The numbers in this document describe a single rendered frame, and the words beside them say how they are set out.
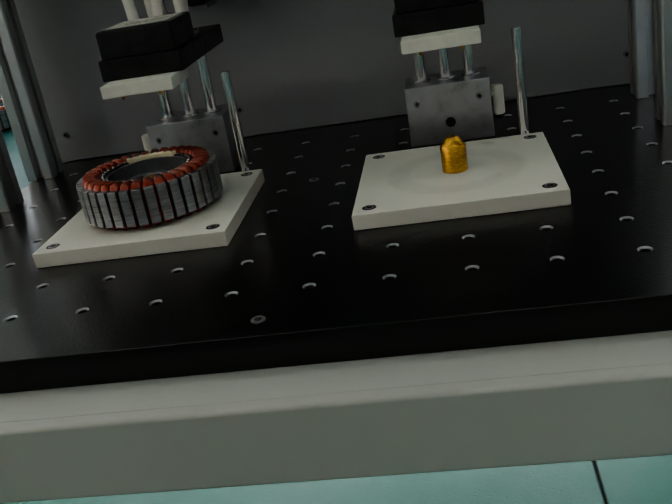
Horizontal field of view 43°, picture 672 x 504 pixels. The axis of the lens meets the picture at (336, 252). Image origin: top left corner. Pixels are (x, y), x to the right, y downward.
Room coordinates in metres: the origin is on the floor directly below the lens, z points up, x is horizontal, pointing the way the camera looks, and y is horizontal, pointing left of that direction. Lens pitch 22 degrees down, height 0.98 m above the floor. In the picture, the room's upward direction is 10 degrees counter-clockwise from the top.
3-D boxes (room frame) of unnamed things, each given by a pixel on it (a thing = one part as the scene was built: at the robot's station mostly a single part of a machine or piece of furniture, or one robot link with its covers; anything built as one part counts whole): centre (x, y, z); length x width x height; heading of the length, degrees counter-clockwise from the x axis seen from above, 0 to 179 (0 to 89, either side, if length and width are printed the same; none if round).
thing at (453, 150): (0.62, -0.10, 0.80); 0.02 x 0.02 x 0.03
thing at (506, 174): (0.62, -0.10, 0.78); 0.15 x 0.15 x 0.01; 80
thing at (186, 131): (0.81, 0.11, 0.80); 0.08 x 0.05 x 0.06; 80
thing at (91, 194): (0.66, 0.14, 0.80); 0.11 x 0.11 x 0.04
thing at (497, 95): (0.75, -0.17, 0.80); 0.01 x 0.01 x 0.03; 80
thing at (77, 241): (0.66, 0.14, 0.78); 0.15 x 0.15 x 0.01; 80
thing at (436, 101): (0.76, -0.13, 0.80); 0.08 x 0.05 x 0.06; 80
